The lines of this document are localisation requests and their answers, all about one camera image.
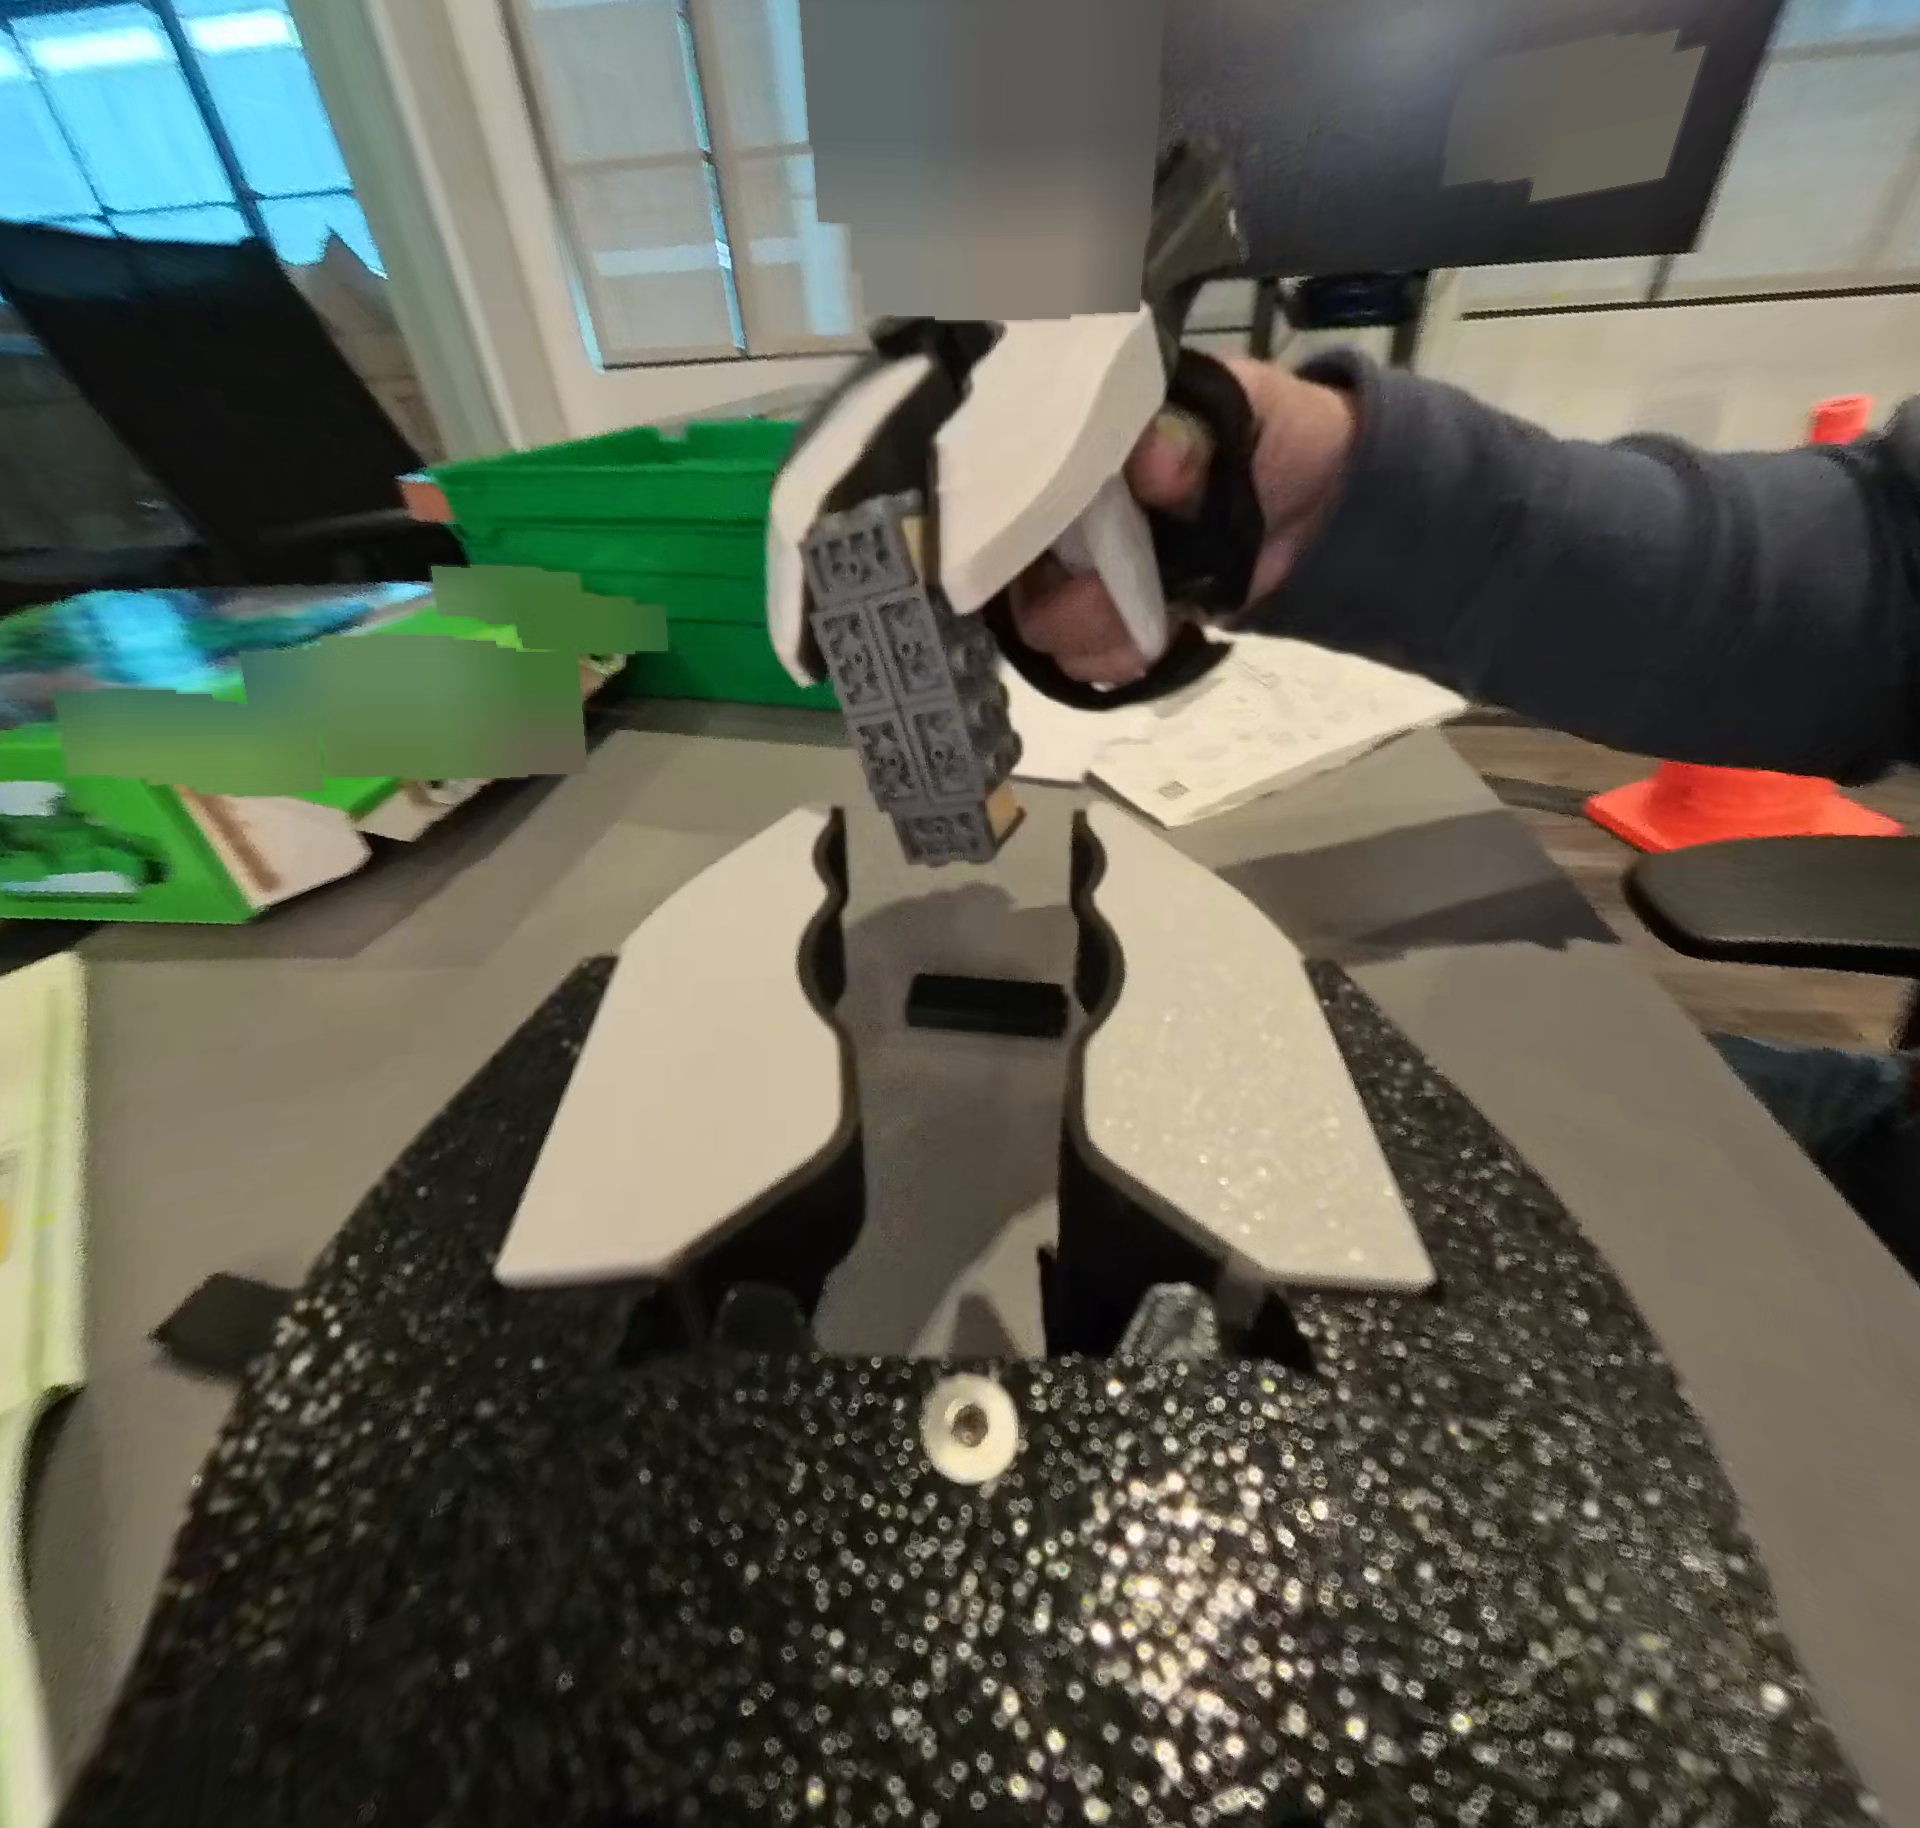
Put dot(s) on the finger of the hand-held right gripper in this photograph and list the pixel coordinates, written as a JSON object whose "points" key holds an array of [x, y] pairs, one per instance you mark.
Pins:
{"points": [[807, 548], [1049, 453]]}

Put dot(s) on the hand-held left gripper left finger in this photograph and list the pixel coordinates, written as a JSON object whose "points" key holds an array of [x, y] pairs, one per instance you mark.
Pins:
{"points": [[690, 1077]]}

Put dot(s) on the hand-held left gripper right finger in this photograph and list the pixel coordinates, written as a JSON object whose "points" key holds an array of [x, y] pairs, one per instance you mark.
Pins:
{"points": [[1246, 1111]]}

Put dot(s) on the grey brick assembly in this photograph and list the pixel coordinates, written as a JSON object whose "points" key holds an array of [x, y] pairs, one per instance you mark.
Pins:
{"points": [[900, 657]]}

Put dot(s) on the black long brick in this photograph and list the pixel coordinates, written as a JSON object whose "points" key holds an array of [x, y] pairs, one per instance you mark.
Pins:
{"points": [[987, 1005], [217, 1327]]}

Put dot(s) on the person's right forearm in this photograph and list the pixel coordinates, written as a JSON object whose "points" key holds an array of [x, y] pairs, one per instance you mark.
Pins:
{"points": [[1617, 585]]}

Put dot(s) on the grey desk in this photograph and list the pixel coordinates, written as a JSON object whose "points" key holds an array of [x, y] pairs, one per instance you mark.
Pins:
{"points": [[375, 1077]]}

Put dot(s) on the person's right hand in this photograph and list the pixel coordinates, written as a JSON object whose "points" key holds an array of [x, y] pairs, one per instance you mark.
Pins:
{"points": [[1291, 463]]}

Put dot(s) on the green plastic bin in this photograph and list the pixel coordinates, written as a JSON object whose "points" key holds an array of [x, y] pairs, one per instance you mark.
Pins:
{"points": [[723, 657], [662, 564], [601, 472]]}

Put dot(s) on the white instruction sheet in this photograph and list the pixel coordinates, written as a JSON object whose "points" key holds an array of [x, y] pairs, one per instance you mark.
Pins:
{"points": [[1274, 748]]}

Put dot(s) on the large black monitor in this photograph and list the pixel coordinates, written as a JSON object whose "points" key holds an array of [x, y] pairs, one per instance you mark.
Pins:
{"points": [[1317, 90]]}

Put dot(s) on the black chair armrest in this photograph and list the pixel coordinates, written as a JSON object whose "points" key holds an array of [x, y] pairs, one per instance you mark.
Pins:
{"points": [[1774, 905]]}

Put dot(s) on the person's leg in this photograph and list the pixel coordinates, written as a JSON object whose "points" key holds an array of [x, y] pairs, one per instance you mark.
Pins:
{"points": [[1831, 1120]]}

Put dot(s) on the green cardboard toy box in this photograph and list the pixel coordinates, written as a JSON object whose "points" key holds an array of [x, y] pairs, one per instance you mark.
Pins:
{"points": [[94, 868]]}

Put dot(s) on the pale green instruction booklet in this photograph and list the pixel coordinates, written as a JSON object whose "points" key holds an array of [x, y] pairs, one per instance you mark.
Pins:
{"points": [[35, 1184]]}

